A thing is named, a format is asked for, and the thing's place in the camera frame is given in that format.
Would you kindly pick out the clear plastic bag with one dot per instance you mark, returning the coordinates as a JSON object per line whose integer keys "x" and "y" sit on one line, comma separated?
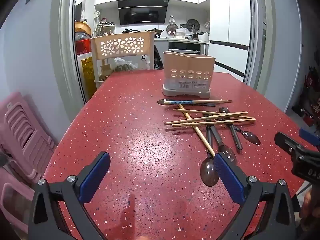
{"x": 125, "y": 64}

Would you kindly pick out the spice rack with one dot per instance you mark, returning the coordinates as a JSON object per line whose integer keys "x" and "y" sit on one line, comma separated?
{"x": 106, "y": 28}

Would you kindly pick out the black wok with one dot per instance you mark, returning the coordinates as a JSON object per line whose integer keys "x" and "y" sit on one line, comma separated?
{"x": 157, "y": 32}

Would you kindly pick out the black chopstick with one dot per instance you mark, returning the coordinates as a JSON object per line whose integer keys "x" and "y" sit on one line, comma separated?
{"x": 236, "y": 137}

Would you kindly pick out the blue patterned chopstick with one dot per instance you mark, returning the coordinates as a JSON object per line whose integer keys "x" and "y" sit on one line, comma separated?
{"x": 181, "y": 102}

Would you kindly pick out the brown plastic spoon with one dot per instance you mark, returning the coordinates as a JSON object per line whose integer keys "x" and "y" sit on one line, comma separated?
{"x": 228, "y": 153}
{"x": 208, "y": 172}
{"x": 252, "y": 138}
{"x": 162, "y": 102}

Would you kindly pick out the pink plastic chair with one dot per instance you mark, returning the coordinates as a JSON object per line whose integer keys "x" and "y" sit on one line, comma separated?
{"x": 15, "y": 200}
{"x": 22, "y": 132}

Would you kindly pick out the white rice cooker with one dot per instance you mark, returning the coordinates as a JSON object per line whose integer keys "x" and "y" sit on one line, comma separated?
{"x": 180, "y": 33}

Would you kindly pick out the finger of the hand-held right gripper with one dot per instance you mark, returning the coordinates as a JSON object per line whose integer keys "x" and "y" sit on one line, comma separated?
{"x": 310, "y": 137}
{"x": 286, "y": 142}

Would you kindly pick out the dark red decorations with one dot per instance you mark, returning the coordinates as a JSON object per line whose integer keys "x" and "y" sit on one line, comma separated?
{"x": 310, "y": 97}

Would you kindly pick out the person's right hand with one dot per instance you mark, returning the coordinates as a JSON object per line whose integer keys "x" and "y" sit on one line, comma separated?
{"x": 310, "y": 205}

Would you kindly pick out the red plastic basin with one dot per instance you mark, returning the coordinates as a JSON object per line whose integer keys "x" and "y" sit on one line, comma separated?
{"x": 82, "y": 46}

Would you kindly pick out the white refrigerator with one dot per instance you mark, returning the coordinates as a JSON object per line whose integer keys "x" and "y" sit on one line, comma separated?
{"x": 230, "y": 17}

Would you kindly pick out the white kitchen appliance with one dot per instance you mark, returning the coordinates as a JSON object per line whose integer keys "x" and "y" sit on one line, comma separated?
{"x": 203, "y": 36}

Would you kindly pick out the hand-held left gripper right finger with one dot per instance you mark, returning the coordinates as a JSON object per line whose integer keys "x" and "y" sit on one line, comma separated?
{"x": 228, "y": 180}

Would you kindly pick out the black built-in oven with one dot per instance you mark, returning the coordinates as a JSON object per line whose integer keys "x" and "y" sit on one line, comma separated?
{"x": 183, "y": 47}

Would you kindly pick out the wooden chopstick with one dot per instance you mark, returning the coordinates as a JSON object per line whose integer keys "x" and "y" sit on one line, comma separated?
{"x": 200, "y": 134}
{"x": 190, "y": 111}
{"x": 240, "y": 120}
{"x": 200, "y": 119}

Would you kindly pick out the black range hood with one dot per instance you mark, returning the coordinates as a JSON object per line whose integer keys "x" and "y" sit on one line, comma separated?
{"x": 142, "y": 13}

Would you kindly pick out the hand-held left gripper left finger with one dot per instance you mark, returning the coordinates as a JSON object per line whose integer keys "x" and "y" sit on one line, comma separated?
{"x": 96, "y": 175}

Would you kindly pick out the beige plastic utensil holder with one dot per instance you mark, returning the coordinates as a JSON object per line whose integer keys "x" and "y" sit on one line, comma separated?
{"x": 188, "y": 65}

